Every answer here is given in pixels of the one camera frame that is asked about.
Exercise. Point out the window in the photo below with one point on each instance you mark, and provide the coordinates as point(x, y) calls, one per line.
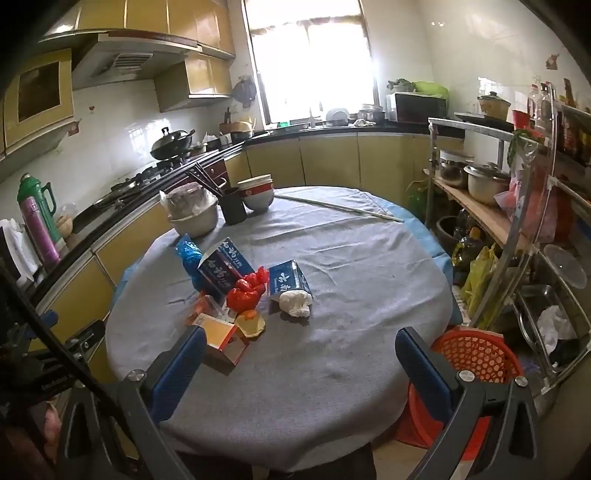
point(309, 69)

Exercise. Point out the purple thermos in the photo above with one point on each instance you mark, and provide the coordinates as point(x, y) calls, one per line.
point(41, 230)

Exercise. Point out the cooking oil bottle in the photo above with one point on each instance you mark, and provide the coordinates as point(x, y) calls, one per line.
point(468, 249)

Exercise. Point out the blue tablecloth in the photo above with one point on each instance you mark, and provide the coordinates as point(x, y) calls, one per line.
point(429, 249)

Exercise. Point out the gas stove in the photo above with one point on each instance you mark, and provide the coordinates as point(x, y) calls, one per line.
point(147, 177)

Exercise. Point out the red plastic basket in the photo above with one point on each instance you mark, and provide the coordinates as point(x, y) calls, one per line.
point(480, 355)

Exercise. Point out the orange peel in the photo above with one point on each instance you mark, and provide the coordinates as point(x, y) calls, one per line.
point(251, 325)

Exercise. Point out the bundle of dark chopsticks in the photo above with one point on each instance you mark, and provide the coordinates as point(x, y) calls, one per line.
point(205, 180)

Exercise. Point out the steel lidded pot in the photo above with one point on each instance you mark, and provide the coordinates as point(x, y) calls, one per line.
point(485, 184)

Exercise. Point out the steel tray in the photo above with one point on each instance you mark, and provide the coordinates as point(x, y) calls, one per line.
point(531, 300)

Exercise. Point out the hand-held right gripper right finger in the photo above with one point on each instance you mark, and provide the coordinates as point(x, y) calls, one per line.
point(422, 374)

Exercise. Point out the small tan bowl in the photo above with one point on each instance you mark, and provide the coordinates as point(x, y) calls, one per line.
point(65, 226)

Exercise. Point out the black lidded wok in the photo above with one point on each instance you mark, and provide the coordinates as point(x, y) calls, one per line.
point(173, 144)

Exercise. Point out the curved steel rack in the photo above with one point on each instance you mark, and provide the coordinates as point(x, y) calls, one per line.
point(545, 138)

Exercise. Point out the green plastic bottle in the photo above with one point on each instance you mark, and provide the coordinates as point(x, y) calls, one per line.
point(418, 201)

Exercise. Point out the yellow lidded pot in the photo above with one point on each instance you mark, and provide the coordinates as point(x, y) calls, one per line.
point(494, 105)

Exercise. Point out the wall fan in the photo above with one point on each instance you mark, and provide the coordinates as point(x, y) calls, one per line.
point(244, 91)

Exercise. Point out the row of sauce bottles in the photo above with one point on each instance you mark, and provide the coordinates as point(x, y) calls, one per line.
point(575, 129)

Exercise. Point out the small steel pot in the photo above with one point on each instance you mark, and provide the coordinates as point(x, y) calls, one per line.
point(371, 114)

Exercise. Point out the blue paper carton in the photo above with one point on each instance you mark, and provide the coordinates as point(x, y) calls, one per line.
point(286, 279)
point(221, 272)

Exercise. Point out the red plastic bag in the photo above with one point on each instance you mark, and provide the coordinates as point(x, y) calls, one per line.
point(244, 293)

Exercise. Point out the black microwave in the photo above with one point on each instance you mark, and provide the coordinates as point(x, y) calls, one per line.
point(415, 108)

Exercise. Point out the dark steel pot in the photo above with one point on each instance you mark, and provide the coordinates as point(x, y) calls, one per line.
point(452, 173)

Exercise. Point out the white tissue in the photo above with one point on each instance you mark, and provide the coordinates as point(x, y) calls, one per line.
point(295, 302)

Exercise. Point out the white plastic bag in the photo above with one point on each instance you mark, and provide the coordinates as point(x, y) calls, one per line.
point(556, 325)

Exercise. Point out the blue plastic bag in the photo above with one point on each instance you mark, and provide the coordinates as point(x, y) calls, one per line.
point(190, 261)

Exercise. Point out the clear plastic bottle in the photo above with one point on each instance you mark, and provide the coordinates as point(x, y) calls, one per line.
point(535, 104)

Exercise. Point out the round clear plastic container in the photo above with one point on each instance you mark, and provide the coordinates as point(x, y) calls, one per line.
point(565, 265)

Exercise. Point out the range hood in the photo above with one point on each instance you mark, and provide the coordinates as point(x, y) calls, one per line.
point(120, 60)

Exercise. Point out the yellow glass door cabinet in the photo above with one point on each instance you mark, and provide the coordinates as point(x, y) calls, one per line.
point(37, 101)

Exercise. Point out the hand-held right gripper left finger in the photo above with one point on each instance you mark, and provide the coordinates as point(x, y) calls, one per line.
point(178, 369)

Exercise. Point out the dark ceramic crock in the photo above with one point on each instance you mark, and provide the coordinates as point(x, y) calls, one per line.
point(450, 235)

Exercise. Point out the red cup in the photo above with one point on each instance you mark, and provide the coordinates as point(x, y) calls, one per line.
point(519, 120)

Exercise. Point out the black plastic bag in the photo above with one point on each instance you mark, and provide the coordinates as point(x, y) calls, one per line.
point(565, 353)

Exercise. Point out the yellow wall cabinet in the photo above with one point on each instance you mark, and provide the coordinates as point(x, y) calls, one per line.
point(198, 81)
point(161, 18)

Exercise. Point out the long pale wooden stick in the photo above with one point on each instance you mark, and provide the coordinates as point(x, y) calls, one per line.
point(341, 207)

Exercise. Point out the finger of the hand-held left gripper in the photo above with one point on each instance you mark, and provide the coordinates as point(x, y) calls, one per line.
point(87, 337)
point(49, 319)

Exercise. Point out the green plastic bag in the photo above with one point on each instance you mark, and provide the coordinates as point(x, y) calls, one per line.
point(431, 87)

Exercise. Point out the leafy green vegetables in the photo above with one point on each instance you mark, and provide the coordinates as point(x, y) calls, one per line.
point(400, 85)

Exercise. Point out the pink plastic bag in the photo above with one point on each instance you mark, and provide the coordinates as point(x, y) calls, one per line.
point(531, 207)

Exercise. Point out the green thermos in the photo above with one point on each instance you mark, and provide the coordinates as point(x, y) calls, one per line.
point(39, 194)

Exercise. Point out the small red white box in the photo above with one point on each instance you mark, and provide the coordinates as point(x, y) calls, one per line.
point(221, 339)

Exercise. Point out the stack of white bowls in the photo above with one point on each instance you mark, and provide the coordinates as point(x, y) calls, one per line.
point(256, 194)

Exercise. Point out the white dish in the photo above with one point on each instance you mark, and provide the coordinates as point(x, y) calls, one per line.
point(338, 117)

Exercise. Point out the black induction cooktop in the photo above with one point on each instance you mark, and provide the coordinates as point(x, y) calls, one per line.
point(480, 121)

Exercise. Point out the yellow plastic bag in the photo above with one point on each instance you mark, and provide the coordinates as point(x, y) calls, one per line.
point(480, 281)

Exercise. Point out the white towel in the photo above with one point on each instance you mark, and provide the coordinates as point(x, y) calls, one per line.
point(18, 249)

